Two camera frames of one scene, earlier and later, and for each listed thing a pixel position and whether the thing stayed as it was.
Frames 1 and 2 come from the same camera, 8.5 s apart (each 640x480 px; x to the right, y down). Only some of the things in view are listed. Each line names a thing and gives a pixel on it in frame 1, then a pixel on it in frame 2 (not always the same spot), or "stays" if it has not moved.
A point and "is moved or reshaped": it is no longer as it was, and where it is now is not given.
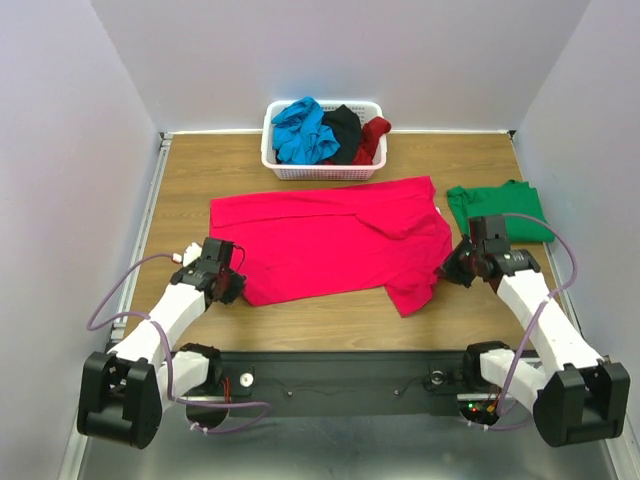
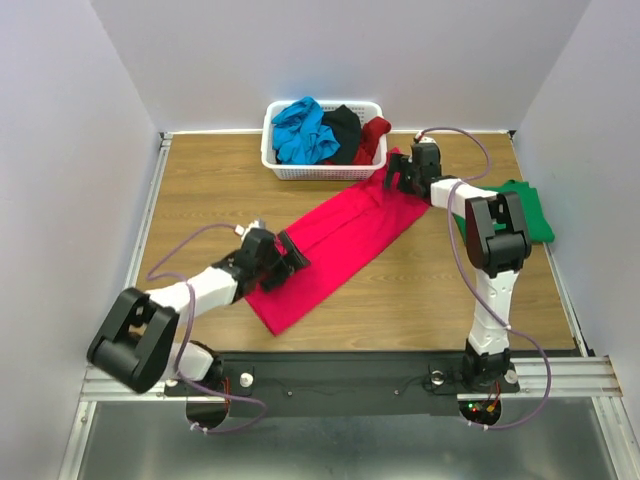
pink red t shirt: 387,236 is moved or reshaped
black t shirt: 347,127 stays
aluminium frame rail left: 126,297 stays
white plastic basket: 289,171 stays
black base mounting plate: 344,383 stays
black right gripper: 458,265 → 403,175
